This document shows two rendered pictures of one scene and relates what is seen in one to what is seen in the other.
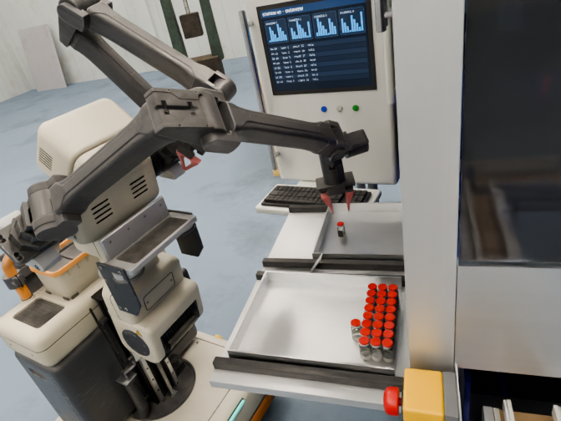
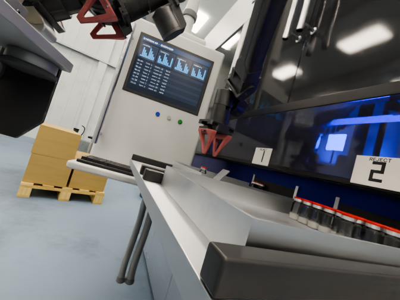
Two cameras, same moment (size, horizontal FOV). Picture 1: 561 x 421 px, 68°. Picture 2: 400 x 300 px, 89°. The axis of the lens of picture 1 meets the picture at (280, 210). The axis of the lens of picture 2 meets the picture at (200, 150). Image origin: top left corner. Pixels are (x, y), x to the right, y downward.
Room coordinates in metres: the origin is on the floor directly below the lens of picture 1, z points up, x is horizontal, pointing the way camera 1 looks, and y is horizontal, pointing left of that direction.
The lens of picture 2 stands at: (0.57, 0.29, 0.94)
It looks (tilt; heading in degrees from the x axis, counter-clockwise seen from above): 3 degrees up; 316
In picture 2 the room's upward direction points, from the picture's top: 17 degrees clockwise
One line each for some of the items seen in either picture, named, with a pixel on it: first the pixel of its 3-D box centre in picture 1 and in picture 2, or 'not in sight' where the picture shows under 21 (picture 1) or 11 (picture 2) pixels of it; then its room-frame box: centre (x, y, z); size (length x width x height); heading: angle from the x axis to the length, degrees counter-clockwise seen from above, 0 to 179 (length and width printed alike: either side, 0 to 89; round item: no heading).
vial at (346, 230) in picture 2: (356, 329); (346, 229); (0.62, -0.10, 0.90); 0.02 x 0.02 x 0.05
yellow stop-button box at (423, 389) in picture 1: (428, 405); not in sight; (0.37, -0.15, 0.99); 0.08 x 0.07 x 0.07; 68
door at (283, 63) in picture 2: not in sight; (265, 50); (1.10, -0.43, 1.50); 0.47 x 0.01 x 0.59; 158
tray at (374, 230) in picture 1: (381, 230); (230, 184); (0.96, -0.26, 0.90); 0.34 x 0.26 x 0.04; 68
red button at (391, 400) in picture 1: (396, 401); not in sight; (0.38, -0.11, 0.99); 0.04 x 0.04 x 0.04; 68
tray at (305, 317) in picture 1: (319, 317); (286, 216); (0.68, -0.03, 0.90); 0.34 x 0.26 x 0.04; 67
